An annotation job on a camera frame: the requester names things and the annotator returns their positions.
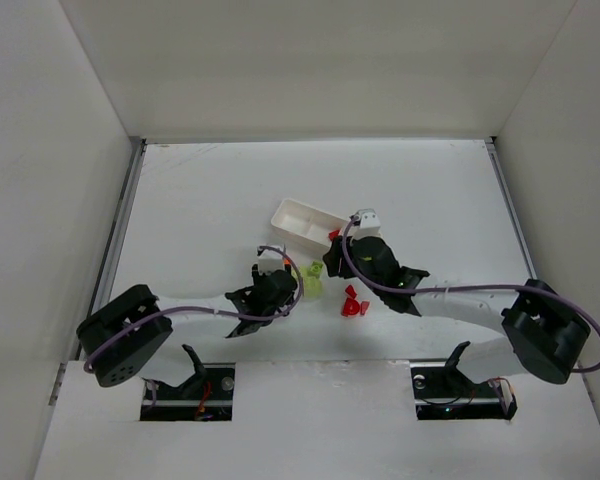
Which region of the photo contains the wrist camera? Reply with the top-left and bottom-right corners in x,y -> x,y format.
353,209 -> 381,240
257,245 -> 286,275

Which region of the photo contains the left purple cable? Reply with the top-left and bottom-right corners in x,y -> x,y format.
83,244 -> 305,374

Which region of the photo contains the red lego arch piece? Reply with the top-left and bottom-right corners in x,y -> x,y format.
341,298 -> 361,318

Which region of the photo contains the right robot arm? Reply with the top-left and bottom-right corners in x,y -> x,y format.
323,235 -> 591,385

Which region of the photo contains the red lego slope piece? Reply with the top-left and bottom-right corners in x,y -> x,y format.
345,285 -> 357,299

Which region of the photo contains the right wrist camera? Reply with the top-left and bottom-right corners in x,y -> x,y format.
353,209 -> 381,240

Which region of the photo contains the right metal rail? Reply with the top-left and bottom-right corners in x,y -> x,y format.
484,137 -> 537,279

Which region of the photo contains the green lego block large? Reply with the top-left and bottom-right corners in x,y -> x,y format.
302,276 -> 323,301

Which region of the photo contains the left metal rail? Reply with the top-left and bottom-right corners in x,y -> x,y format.
77,137 -> 147,361

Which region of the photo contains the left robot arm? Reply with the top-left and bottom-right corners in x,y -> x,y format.
76,264 -> 304,388

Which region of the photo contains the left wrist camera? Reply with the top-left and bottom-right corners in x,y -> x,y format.
257,245 -> 286,275

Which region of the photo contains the purple cable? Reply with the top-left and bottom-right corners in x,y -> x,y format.
83,244 -> 305,374
340,214 -> 600,374

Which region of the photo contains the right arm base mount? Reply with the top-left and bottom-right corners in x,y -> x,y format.
410,342 -> 518,421

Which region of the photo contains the green lego block small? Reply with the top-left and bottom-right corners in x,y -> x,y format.
302,261 -> 324,279

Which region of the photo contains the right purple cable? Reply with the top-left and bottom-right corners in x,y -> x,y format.
340,214 -> 600,374

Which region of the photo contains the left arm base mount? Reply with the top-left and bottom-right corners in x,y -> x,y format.
139,345 -> 236,422

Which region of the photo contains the metal rail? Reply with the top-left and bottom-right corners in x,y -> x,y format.
484,137 -> 537,279
77,137 -> 147,361

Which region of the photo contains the white three-compartment tray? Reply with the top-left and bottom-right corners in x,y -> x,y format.
270,198 -> 347,256

